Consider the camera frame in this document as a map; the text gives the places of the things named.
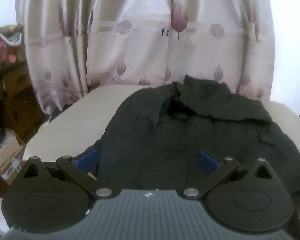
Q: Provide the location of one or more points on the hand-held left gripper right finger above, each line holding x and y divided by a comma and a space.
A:
208, 161

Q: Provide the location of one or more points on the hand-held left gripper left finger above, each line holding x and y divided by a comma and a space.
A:
86, 161

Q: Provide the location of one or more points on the black fleece garment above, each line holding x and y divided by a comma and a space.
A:
165, 130

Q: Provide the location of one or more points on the cardboard box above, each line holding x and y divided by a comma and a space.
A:
5, 155

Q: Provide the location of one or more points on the dark wooden cabinet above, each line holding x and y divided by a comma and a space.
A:
12, 92

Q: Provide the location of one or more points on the leaf-patterned cream curtain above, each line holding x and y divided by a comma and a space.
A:
140, 55

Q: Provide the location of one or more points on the pink patterned cloth cover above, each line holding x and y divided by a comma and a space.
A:
2, 47

